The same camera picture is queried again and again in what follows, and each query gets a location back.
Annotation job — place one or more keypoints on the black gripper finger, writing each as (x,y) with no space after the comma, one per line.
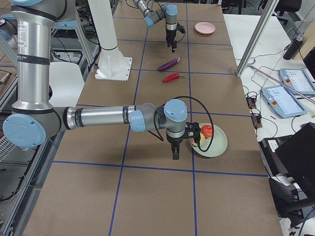
(175,151)
(172,45)

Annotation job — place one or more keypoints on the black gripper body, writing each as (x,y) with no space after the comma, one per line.
(174,141)
(170,33)

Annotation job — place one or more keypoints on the pink yellow peach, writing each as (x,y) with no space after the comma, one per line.
(202,139)

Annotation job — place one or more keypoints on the red pomegranate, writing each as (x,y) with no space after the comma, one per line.
(207,131)

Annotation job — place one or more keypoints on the purple eggplant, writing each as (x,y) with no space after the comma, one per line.
(169,64)

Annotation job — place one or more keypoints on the red chili pepper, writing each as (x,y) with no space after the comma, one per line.
(172,77)

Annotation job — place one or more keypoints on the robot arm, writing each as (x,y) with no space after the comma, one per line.
(167,12)
(43,110)

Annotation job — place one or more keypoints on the green plate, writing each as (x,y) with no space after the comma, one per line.
(218,145)

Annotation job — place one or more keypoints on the pink plate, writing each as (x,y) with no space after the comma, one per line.
(205,28)

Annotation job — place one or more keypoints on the blue teach pendant near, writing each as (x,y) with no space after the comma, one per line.
(283,102)

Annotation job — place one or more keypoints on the blue teach pendant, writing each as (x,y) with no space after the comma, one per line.
(283,102)
(298,79)

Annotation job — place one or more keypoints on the black office chair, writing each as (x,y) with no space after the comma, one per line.
(290,163)

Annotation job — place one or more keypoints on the blue teach pendant far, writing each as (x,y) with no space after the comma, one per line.
(298,79)

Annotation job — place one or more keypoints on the black water bottle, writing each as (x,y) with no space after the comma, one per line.
(292,49)

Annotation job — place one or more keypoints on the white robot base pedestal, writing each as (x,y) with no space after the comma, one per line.
(112,65)

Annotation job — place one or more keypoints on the aluminium frame post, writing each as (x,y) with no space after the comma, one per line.
(262,22)

